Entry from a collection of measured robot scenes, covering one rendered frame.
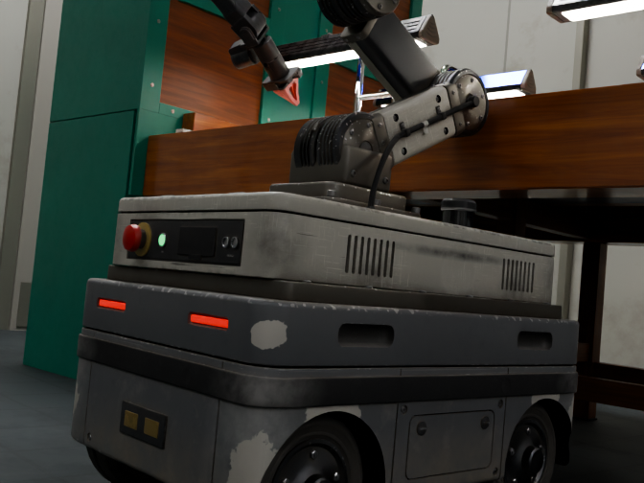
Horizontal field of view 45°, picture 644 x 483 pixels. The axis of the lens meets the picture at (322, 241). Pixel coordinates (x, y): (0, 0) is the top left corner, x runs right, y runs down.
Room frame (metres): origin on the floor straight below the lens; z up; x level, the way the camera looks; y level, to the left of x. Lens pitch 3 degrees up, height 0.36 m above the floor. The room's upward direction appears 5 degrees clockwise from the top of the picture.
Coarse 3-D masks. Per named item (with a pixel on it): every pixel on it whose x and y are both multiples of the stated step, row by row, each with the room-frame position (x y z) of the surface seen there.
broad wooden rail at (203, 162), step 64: (256, 128) 2.00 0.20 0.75; (512, 128) 1.50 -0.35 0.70; (576, 128) 1.41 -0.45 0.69; (640, 128) 1.33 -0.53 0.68; (192, 192) 2.17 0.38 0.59; (256, 192) 1.99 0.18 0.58; (448, 192) 1.62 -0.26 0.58; (512, 192) 1.53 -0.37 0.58; (576, 192) 1.45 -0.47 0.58; (640, 192) 1.38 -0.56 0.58
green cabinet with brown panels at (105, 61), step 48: (96, 0) 2.52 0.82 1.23; (144, 0) 2.33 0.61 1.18; (192, 0) 2.42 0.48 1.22; (288, 0) 2.74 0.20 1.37; (96, 48) 2.50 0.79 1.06; (144, 48) 2.31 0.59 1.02; (192, 48) 2.45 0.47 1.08; (96, 96) 2.48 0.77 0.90; (144, 96) 2.31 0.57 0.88; (192, 96) 2.46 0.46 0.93; (240, 96) 2.61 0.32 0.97; (336, 96) 2.96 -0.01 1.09
